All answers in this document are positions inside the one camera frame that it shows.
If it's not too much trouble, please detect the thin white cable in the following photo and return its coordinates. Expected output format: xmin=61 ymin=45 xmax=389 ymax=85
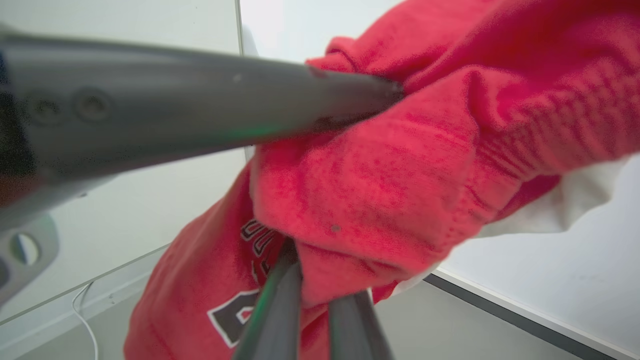
xmin=71 ymin=281 xmax=99 ymax=360

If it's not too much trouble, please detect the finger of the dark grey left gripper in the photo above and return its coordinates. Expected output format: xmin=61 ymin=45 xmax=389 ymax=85
xmin=0 ymin=31 xmax=405 ymax=233

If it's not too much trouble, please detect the white and black baseboard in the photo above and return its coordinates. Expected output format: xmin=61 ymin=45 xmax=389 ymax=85
xmin=424 ymin=267 xmax=640 ymax=360

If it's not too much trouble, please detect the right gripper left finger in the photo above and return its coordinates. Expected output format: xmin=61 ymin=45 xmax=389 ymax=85
xmin=231 ymin=239 xmax=304 ymax=360

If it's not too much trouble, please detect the red jersey with white trim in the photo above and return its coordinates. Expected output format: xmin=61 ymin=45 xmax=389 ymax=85
xmin=123 ymin=0 xmax=640 ymax=360

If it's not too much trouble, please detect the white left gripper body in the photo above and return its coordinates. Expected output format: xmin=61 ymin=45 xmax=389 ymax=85
xmin=0 ymin=212 xmax=61 ymax=307

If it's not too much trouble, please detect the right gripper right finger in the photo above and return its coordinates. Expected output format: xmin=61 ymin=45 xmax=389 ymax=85
xmin=327 ymin=290 xmax=396 ymax=360

